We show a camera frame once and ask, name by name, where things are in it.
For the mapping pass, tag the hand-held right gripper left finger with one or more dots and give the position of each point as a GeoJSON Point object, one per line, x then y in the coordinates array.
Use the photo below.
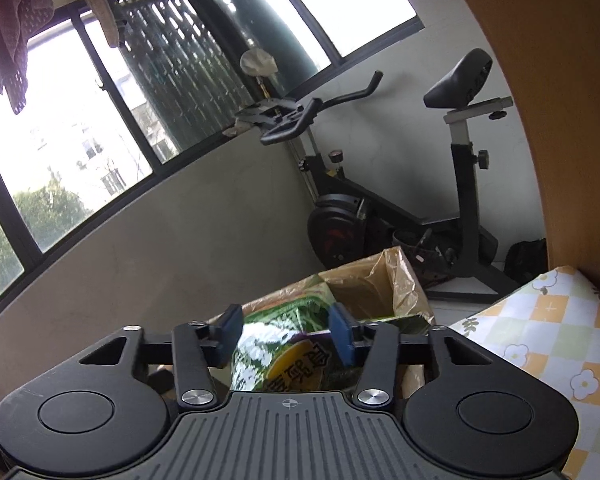
{"type": "Point", "coordinates": [230, 332]}

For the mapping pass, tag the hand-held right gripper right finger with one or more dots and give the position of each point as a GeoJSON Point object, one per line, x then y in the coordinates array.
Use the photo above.
{"type": "Point", "coordinates": [341, 335]}

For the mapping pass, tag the green snack bag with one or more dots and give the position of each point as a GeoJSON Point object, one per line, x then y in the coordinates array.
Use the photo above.
{"type": "Point", "coordinates": [280, 340]}

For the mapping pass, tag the taped cardboard box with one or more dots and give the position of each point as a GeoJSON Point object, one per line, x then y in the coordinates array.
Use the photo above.
{"type": "Point", "coordinates": [360, 272]}

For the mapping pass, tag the black exercise bike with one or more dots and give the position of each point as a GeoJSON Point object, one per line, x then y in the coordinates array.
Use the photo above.
{"type": "Point", "coordinates": [462, 185]}

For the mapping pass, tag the black bag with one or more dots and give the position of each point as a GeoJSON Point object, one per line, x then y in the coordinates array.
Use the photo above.
{"type": "Point", "coordinates": [527, 260]}

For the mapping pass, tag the checked flower tablecloth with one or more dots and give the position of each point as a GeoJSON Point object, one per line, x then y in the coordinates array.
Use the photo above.
{"type": "Point", "coordinates": [545, 330]}

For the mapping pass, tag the perforated dark green screen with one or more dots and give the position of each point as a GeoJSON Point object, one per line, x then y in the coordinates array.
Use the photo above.
{"type": "Point", "coordinates": [185, 70]}

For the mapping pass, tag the beige cap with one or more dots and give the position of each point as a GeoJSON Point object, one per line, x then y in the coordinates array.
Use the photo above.
{"type": "Point", "coordinates": [257, 61]}

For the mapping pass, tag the black framed window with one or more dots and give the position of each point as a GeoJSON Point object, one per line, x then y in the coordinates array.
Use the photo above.
{"type": "Point", "coordinates": [55, 110]}

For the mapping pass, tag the wooden board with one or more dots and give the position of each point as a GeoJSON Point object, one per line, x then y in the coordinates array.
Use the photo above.
{"type": "Point", "coordinates": [570, 110]}

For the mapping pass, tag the beige hanging cloth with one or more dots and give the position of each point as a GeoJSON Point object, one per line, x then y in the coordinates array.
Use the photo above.
{"type": "Point", "coordinates": [102, 5]}

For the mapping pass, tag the red dotted hanging cloth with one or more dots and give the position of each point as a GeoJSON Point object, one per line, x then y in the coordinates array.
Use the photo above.
{"type": "Point", "coordinates": [10, 35]}

